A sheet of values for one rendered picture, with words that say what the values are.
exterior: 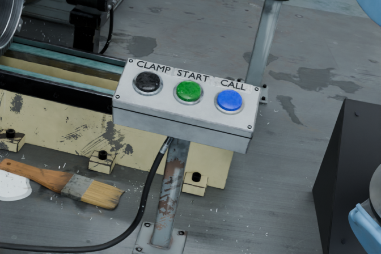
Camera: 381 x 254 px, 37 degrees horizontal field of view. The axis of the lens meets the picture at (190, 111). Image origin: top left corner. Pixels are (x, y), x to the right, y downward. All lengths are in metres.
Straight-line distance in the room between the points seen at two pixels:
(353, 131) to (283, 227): 0.19
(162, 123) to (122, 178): 0.29
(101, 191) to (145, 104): 0.28
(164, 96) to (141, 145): 0.29
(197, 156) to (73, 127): 0.21
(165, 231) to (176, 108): 0.22
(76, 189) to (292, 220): 0.35
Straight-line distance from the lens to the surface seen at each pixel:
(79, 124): 0.97
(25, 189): 0.93
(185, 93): 0.68
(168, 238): 0.84
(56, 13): 1.48
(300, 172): 1.08
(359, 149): 0.94
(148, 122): 0.69
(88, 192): 0.92
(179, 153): 0.74
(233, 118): 0.67
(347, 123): 0.94
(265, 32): 1.22
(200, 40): 1.51
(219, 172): 0.96
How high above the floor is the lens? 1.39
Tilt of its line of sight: 30 degrees down
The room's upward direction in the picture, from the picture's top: 11 degrees clockwise
